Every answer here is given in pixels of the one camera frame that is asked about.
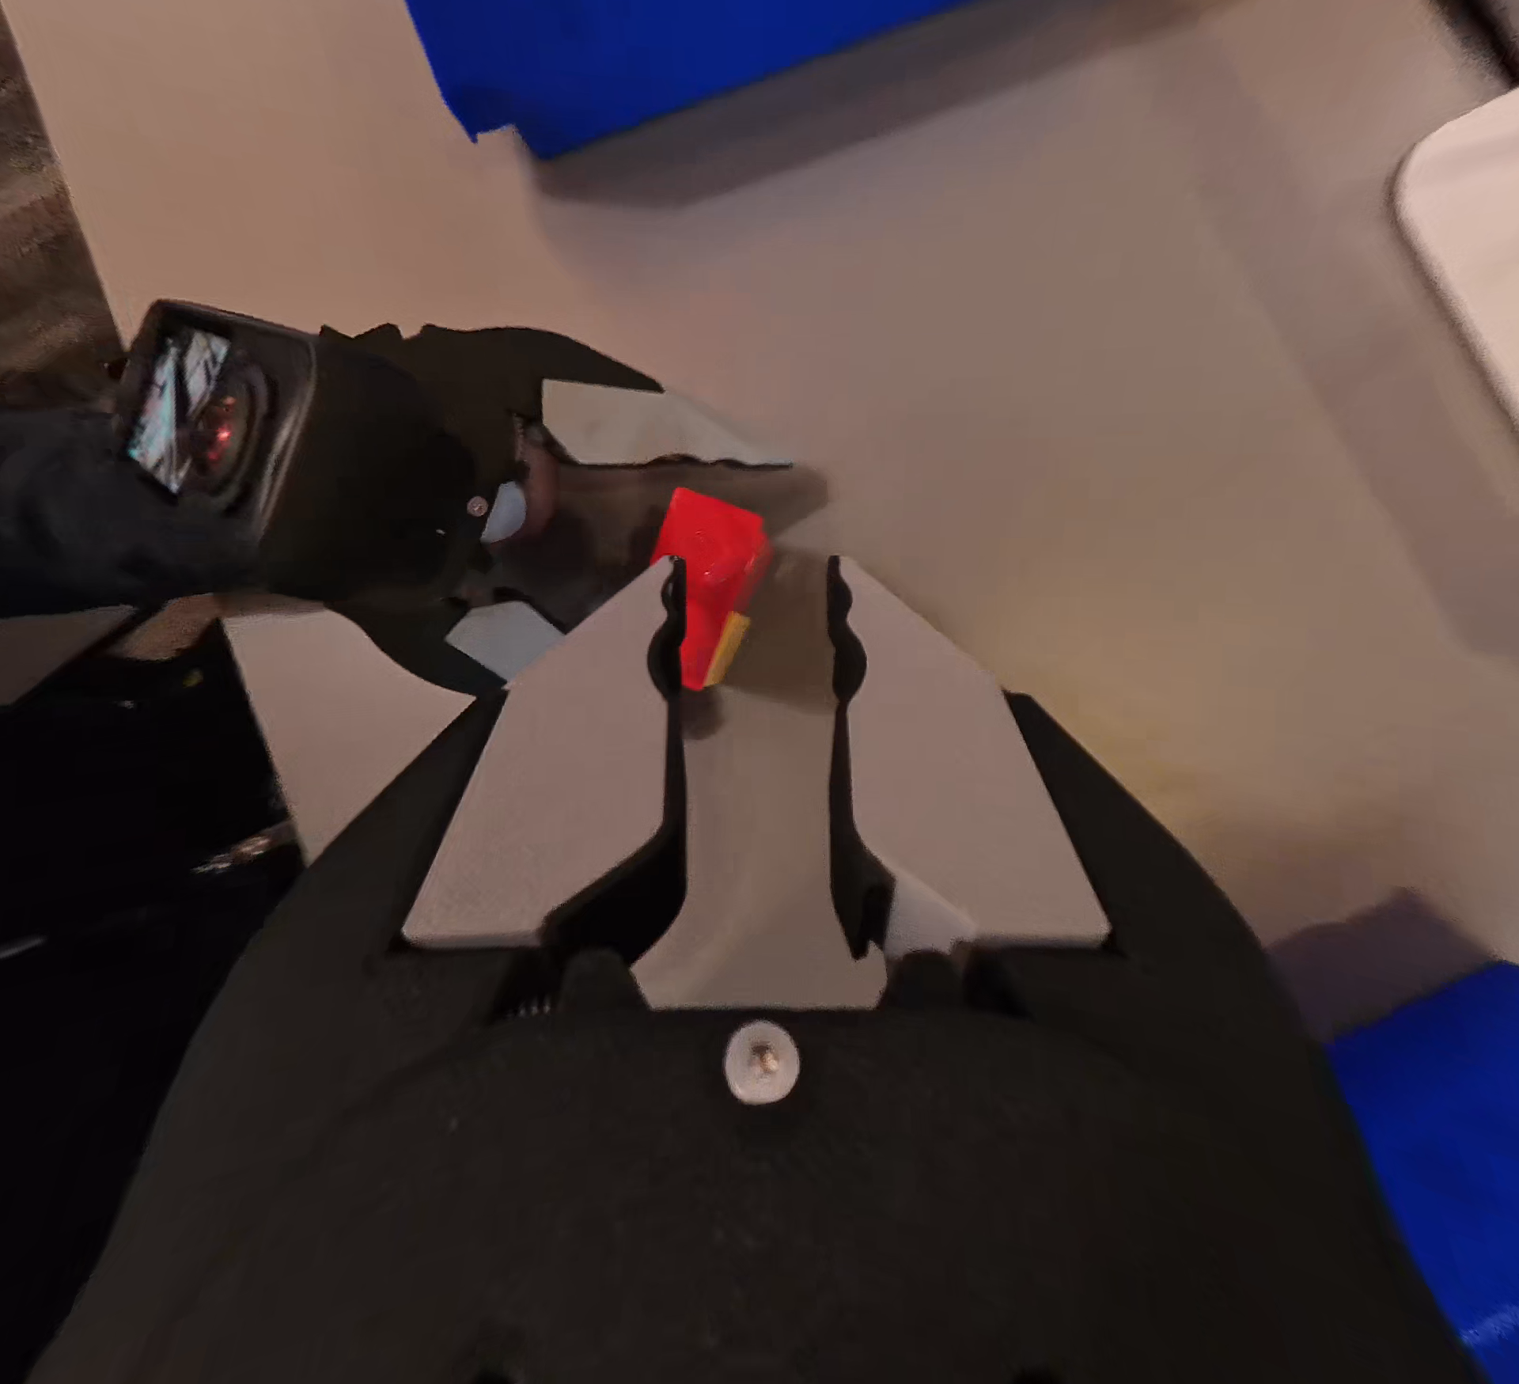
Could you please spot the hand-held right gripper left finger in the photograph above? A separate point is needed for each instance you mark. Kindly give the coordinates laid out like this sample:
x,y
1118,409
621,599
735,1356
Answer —
x,y
546,816

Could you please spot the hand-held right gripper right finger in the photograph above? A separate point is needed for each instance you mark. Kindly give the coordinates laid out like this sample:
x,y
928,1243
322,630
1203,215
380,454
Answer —
x,y
962,816

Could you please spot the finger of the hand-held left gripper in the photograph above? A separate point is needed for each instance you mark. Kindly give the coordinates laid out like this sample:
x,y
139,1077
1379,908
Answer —
x,y
641,424
505,642

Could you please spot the red two-stud block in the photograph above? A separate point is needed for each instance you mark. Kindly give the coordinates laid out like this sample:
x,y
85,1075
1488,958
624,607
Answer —
x,y
712,542

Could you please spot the orange single-stud block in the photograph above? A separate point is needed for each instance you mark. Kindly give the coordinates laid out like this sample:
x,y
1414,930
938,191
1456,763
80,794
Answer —
x,y
729,649

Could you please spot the person's left forearm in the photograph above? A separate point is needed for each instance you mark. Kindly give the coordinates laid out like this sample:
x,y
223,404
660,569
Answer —
x,y
72,530

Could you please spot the person's left hand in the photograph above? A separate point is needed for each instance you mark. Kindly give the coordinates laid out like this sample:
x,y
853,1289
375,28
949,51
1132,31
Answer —
x,y
544,489

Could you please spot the person's legs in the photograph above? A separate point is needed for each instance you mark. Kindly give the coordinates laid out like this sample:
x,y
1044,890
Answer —
x,y
119,934

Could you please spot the white document stand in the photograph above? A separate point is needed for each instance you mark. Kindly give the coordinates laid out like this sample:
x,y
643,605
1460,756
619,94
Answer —
x,y
1472,222

